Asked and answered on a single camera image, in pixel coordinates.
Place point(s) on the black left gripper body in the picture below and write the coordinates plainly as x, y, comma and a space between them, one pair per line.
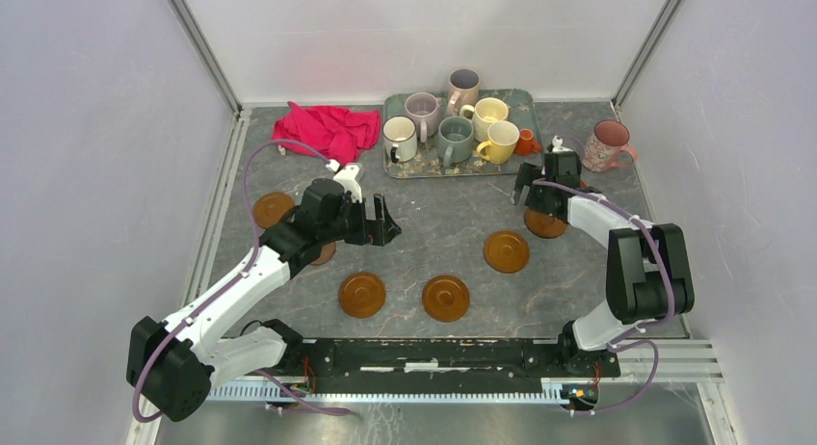
350, 225

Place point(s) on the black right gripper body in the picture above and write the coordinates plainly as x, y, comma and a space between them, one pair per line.
537, 198

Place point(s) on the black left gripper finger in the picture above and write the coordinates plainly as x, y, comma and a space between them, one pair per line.
381, 211
382, 232

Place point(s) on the green floral serving tray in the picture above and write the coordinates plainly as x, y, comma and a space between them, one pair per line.
426, 163

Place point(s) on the glossy wooden ridged coaster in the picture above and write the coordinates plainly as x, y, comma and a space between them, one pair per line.
361, 295

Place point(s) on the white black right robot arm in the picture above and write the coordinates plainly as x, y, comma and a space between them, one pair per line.
648, 279

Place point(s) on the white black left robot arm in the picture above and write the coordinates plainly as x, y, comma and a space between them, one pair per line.
174, 363

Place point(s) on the small orange cup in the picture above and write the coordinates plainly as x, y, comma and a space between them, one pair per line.
527, 143

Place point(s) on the dark brown flat coaster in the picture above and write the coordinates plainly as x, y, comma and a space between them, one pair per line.
326, 253

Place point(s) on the brown wooden coaster far left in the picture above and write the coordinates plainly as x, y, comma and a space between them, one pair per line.
270, 208

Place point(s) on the yellow ceramic mug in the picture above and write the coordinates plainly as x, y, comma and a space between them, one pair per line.
500, 145

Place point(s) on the pink floral patterned mug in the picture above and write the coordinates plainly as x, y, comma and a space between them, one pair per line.
608, 147

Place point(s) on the cream yellow mug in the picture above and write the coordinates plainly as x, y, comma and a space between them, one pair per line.
483, 114

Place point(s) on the crumpled red cloth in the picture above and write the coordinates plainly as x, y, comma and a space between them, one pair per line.
336, 132

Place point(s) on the grey-green ceramic mug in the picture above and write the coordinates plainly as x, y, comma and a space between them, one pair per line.
454, 141

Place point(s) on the beige pink tall mug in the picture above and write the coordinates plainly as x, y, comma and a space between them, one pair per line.
463, 89

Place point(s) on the lilac ceramic mug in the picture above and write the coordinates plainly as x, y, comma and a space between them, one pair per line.
423, 109

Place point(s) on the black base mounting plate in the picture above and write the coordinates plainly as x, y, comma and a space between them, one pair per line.
439, 366

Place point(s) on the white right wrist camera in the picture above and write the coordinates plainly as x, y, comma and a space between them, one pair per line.
558, 145

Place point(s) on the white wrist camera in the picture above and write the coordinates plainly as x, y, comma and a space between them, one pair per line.
558, 145
348, 178

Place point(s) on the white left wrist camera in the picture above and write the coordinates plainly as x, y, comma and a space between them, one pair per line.
348, 178

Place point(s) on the white mug black handle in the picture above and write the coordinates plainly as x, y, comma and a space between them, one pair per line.
399, 139

